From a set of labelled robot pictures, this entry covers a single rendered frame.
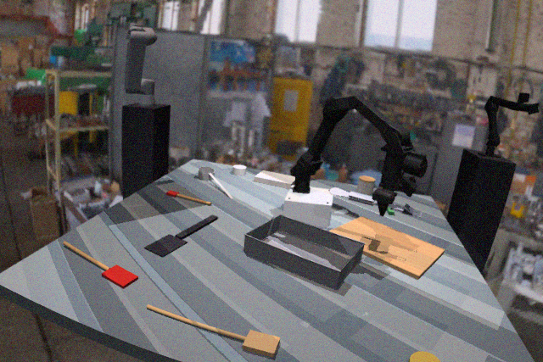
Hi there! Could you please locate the light wooden board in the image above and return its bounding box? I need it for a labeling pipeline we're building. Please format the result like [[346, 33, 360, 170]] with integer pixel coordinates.
[[331, 216, 445, 279]]

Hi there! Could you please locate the tan flat spatula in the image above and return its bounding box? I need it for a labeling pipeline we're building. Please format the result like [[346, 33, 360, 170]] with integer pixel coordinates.
[[147, 304, 280, 358]]

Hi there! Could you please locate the red spatula with wooden handle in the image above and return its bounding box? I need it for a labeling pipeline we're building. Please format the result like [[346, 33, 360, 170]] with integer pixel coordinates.
[[63, 242, 138, 289]]

